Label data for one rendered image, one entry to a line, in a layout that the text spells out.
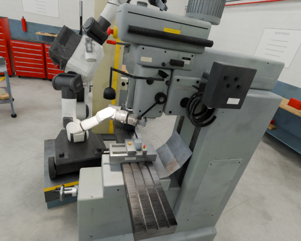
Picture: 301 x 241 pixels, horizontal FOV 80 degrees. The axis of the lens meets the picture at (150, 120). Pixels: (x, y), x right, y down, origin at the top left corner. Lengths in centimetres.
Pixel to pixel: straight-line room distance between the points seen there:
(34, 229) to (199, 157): 165
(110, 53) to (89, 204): 204
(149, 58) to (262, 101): 77
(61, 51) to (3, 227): 169
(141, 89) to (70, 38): 58
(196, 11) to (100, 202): 136
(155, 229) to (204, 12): 115
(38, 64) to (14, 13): 487
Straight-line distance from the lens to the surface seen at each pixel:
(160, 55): 100
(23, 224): 228
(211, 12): 113
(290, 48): 577
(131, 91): 111
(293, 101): 474
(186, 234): 198
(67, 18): 1012
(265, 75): 146
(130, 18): 93
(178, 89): 109
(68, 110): 126
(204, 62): 113
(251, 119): 137
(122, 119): 123
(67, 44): 133
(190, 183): 146
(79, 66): 129
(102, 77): 288
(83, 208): 149
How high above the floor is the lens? 181
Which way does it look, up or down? 27 degrees down
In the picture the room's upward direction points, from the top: 11 degrees clockwise
